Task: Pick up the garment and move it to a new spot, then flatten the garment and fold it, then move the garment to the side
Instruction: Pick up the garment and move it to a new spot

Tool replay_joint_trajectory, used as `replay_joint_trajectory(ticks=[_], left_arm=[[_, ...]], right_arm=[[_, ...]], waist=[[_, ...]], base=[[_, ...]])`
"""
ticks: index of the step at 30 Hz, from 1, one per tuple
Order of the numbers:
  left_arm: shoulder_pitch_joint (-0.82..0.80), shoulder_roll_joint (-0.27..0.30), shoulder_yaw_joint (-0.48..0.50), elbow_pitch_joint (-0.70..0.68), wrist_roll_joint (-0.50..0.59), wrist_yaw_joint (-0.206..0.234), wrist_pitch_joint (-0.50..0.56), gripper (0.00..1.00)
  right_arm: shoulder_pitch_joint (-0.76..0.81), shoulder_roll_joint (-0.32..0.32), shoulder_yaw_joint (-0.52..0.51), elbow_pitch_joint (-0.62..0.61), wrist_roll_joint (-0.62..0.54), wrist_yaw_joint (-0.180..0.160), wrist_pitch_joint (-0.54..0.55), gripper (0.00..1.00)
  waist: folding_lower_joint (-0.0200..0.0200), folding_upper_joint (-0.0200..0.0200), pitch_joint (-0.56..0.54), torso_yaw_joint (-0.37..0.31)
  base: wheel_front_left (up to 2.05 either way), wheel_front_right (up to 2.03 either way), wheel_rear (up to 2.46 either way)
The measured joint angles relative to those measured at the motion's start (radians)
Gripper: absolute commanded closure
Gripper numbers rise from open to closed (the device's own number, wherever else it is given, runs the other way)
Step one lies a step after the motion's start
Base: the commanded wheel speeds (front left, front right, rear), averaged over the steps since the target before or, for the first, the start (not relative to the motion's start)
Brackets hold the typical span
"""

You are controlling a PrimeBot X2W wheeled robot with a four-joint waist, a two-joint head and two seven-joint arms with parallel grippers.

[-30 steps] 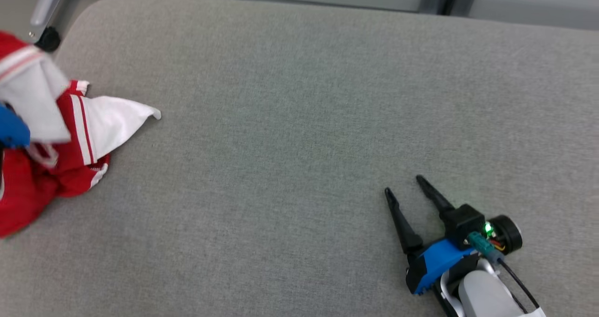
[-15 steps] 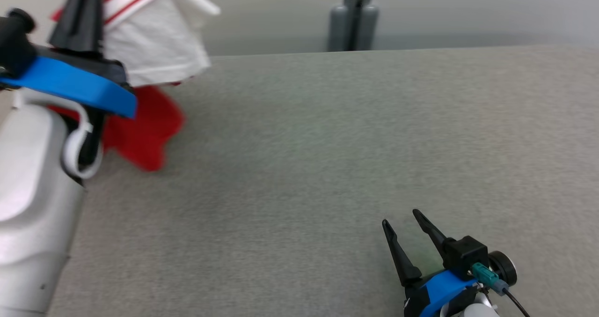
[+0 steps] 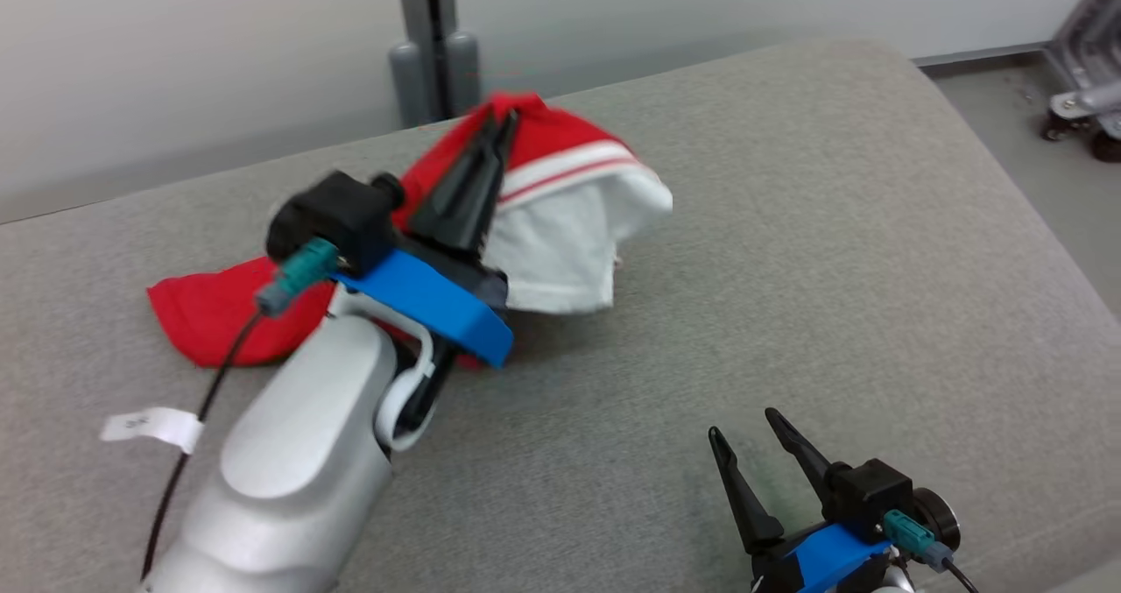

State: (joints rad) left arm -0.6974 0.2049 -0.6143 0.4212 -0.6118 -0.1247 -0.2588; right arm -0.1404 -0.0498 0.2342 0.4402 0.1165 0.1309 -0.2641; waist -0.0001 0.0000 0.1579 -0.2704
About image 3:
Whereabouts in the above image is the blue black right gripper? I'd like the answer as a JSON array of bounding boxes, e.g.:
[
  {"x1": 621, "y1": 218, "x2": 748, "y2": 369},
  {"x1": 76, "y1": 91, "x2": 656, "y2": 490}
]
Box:
[{"x1": 708, "y1": 407, "x2": 896, "y2": 593}]

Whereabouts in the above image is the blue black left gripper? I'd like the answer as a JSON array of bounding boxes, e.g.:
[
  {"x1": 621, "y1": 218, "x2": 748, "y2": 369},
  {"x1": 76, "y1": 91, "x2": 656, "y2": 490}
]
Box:
[{"x1": 335, "y1": 109, "x2": 521, "y2": 429}]

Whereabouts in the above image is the red white-trimmed jersey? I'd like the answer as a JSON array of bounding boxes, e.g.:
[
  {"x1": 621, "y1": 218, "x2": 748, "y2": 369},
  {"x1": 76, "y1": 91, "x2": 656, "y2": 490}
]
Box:
[{"x1": 146, "y1": 91, "x2": 674, "y2": 371}]

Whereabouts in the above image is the metal cart with wheels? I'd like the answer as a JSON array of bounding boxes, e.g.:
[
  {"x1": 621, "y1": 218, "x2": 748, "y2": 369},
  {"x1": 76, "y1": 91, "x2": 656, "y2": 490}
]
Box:
[{"x1": 1040, "y1": 0, "x2": 1121, "y2": 164}]

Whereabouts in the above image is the grey metal post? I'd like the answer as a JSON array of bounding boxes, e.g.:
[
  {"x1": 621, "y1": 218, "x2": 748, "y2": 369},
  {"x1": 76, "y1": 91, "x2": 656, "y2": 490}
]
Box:
[{"x1": 388, "y1": 0, "x2": 483, "y2": 131}]

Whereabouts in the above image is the black cable with teal plug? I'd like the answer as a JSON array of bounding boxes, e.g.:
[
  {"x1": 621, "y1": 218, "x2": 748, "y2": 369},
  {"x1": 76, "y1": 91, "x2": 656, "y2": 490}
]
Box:
[
  {"x1": 140, "y1": 238, "x2": 341, "y2": 582},
  {"x1": 883, "y1": 510, "x2": 982, "y2": 593}
]

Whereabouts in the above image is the white cable label tag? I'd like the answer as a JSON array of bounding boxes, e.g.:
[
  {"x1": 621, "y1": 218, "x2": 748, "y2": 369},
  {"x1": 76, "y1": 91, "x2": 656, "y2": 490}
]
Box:
[{"x1": 101, "y1": 407, "x2": 205, "y2": 455}]

